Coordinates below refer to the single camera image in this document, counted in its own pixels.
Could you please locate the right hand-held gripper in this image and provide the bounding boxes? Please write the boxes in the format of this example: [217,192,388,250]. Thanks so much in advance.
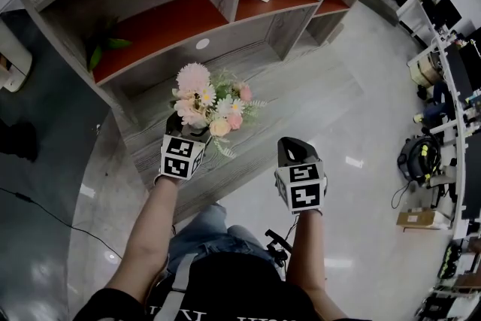
[274,136,327,215]

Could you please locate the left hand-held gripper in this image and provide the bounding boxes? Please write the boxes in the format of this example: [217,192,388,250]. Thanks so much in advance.
[159,111,211,183]

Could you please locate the pink and white flowers bouquet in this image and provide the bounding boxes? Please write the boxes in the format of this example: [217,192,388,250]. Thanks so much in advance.
[168,62,268,159]

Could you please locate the person's left forearm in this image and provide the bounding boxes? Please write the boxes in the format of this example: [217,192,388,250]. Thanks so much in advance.
[104,175,186,298]

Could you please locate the person's right forearm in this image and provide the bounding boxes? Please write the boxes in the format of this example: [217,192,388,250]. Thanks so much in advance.
[285,209,328,292]

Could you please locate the black waist device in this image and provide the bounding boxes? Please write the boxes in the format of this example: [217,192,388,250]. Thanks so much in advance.
[265,229,293,268]

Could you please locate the person's blue jeans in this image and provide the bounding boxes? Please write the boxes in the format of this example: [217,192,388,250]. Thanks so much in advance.
[167,202,286,279]

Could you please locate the grey wooden table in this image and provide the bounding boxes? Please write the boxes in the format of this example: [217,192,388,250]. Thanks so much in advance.
[112,48,364,225]

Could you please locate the black and yellow vacuum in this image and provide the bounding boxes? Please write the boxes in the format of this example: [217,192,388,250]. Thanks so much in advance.
[397,137,443,186]

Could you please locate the flat cardboard box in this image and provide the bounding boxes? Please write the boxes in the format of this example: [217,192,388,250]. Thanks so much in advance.
[396,210,454,232]

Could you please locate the person's black shirt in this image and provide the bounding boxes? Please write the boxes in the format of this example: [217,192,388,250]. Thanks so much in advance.
[74,251,377,321]

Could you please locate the green leafy plant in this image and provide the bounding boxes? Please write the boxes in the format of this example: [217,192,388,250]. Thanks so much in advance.
[84,17,133,72]

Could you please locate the white long workbench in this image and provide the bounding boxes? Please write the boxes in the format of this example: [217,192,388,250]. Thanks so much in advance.
[398,0,481,240]

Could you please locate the grey wooden shelf unit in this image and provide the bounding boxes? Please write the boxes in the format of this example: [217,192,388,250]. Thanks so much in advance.
[13,0,394,117]

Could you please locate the white rounded appliance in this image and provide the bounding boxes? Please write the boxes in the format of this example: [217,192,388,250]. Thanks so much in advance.
[0,17,33,93]

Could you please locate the black computer monitor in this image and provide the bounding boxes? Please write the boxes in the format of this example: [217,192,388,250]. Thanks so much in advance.
[431,0,463,29]

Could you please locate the grey shoulder strap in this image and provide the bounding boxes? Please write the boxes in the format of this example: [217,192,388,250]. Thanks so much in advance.
[157,253,199,321]

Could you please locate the thin black floor cable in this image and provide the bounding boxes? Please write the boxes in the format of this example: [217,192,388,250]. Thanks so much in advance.
[0,186,124,261]

